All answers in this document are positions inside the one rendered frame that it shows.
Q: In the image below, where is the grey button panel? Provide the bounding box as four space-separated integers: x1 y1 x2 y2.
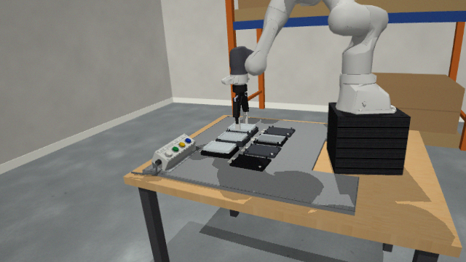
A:
131 134 197 175

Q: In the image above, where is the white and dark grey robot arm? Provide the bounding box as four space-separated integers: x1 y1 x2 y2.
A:
221 0 397 114

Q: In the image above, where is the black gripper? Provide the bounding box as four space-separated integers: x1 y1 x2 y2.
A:
232 84 249 130

